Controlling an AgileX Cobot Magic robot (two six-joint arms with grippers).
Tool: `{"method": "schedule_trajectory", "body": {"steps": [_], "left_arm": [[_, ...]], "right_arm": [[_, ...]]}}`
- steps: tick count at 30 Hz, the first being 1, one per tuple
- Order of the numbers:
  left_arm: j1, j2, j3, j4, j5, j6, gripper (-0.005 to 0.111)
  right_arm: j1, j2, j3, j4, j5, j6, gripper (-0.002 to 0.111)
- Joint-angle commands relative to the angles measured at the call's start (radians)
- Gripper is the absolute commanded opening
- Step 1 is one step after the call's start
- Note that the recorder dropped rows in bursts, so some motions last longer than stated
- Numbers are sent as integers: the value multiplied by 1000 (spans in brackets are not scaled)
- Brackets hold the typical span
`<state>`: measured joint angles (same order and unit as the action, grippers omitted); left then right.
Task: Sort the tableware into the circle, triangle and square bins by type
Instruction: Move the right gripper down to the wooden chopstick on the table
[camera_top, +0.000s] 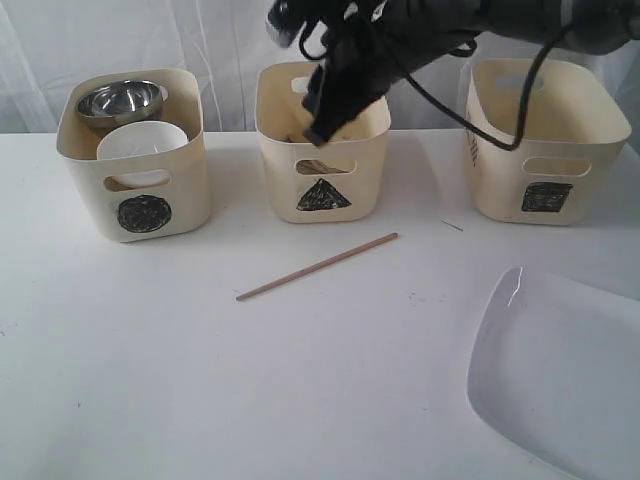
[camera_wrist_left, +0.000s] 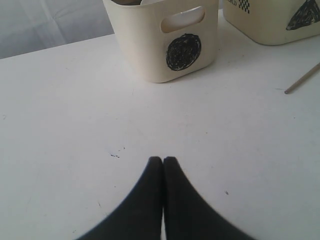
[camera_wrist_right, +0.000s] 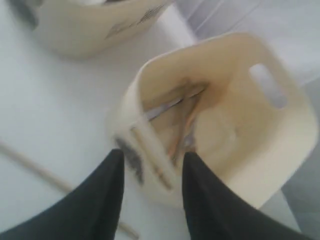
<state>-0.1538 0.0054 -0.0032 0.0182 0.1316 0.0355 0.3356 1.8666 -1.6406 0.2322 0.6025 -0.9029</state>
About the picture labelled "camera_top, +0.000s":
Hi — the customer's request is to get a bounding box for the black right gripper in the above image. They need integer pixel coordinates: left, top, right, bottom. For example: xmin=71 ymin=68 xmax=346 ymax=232
xmin=302 ymin=1 xmax=480 ymax=147

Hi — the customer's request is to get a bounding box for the wooden chopstick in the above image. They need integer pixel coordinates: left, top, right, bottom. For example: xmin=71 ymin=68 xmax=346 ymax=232
xmin=295 ymin=159 xmax=345 ymax=175
xmin=235 ymin=232 xmax=400 ymax=302

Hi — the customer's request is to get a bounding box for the white plastic bowl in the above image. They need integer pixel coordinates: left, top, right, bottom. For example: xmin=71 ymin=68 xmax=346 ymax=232
xmin=96 ymin=120 xmax=188 ymax=189

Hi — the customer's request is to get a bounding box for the stainless steel bowl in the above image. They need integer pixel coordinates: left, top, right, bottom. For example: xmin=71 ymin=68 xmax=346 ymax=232
xmin=75 ymin=80 xmax=165 ymax=130

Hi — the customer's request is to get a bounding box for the white square plate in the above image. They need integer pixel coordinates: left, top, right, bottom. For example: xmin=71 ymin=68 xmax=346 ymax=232
xmin=467 ymin=267 xmax=639 ymax=479

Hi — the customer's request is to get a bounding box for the cream bin with triangle mark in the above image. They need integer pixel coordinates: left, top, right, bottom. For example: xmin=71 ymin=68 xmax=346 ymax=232
xmin=254 ymin=62 xmax=391 ymax=224

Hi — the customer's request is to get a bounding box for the cream bin with circle mark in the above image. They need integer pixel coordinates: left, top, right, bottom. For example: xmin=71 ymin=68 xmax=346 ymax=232
xmin=56 ymin=68 xmax=211 ymax=243

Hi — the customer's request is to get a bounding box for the cream bin with square mark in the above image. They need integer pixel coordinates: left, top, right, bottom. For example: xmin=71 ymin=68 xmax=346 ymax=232
xmin=467 ymin=60 xmax=632 ymax=225

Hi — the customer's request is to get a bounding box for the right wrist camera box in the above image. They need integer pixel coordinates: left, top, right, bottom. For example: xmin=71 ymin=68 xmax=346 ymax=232
xmin=265 ymin=0 xmax=313 ymax=49

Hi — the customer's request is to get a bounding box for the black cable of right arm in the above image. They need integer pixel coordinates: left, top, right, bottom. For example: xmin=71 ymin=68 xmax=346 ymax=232
xmin=297 ymin=0 xmax=640 ymax=154

